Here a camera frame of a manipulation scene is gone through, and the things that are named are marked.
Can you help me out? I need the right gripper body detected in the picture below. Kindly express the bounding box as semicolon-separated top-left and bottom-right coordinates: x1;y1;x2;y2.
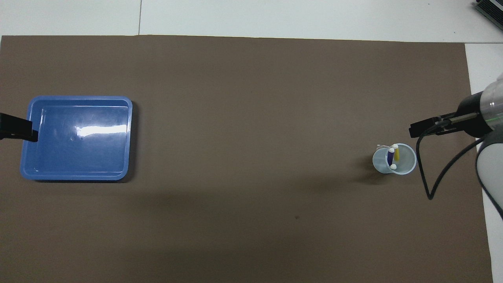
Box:
440;91;493;138

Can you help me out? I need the clear plastic cup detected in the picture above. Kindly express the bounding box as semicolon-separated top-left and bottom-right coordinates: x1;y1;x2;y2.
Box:
372;143;417;176

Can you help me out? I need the dark grey ribbed box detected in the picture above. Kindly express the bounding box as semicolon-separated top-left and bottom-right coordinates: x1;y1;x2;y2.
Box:
473;0;503;21

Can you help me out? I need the blue plastic tray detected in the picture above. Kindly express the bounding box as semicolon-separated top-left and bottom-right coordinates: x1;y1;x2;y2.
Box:
20;96;133;181

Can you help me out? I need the black cable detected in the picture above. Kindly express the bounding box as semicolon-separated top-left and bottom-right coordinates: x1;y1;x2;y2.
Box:
416;118;488;201

